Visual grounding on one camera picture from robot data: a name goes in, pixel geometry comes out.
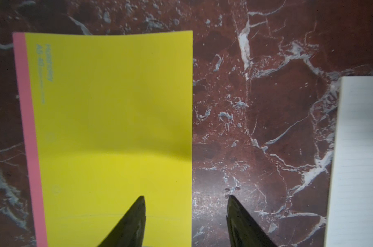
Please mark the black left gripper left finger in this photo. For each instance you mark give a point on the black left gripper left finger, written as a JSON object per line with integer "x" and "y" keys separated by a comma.
{"x": 129, "y": 231}

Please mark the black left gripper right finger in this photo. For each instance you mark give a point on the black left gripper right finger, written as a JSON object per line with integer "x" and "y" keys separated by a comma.
{"x": 243, "y": 230}

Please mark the yellow notebook pink spine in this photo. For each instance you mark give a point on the yellow notebook pink spine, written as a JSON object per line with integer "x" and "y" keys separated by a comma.
{"x": 107, "y": 122}

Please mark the open lined notebook back right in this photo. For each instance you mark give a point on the open lined notebook back right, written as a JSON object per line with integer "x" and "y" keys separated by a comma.
{"x": 350, "y": 203}

